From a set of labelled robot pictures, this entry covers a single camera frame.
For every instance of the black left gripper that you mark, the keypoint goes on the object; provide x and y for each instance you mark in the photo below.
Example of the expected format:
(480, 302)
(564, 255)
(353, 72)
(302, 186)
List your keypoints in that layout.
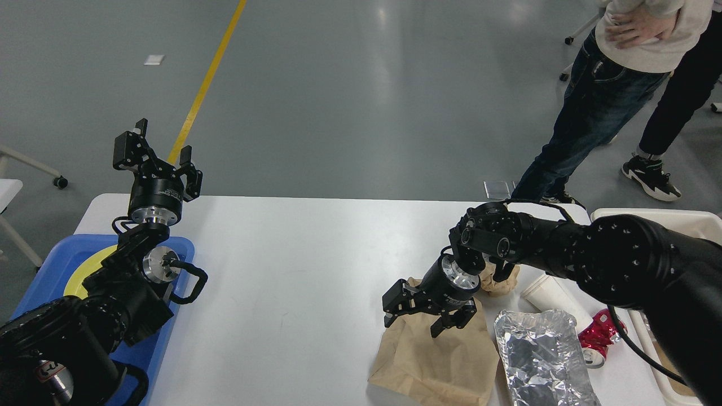
(157, 193)

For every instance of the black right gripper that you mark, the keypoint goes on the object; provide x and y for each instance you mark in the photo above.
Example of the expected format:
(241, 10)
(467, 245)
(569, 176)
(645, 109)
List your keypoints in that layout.
(444, 288)

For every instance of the brown paper bag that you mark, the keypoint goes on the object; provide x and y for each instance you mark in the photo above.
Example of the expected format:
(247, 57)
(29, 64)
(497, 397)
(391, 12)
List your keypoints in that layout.
(456, 368)

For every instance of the white paper cup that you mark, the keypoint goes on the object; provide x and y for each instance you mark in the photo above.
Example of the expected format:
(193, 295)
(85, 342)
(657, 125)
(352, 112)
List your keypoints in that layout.
(547, 293)

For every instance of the silver foil bag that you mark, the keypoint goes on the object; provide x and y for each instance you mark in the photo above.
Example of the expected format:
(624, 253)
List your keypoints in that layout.
(542, 359)

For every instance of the yellow plastic plate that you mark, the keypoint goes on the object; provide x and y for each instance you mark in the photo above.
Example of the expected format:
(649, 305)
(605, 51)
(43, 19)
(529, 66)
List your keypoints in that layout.
(74, 286)

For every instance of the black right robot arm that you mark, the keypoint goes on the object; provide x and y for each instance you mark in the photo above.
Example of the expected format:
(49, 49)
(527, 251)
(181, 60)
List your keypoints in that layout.
(622, 261)

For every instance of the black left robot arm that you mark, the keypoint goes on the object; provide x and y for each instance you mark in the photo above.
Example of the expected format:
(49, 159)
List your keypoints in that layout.
(59, 353)

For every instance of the blue plastic tray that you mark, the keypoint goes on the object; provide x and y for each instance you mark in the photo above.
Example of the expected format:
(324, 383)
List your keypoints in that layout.
(61, 264)

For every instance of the metal floor outlet plate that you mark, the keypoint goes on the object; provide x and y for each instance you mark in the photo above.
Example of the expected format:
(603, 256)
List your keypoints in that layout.
(497, 190)

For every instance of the crushed red soda can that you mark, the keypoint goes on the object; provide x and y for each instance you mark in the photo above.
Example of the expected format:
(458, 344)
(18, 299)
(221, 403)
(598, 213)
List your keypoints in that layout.
(596, 339)

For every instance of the beige plastic bin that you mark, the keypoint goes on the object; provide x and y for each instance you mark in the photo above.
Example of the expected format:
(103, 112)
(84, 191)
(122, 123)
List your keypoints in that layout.
(700, 224)

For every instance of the person in beige sweater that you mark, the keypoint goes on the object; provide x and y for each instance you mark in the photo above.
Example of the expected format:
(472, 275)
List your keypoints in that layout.
(626, 57)

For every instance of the person in black trousers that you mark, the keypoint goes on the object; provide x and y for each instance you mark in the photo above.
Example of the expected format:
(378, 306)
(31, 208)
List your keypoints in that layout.
(688, 89)

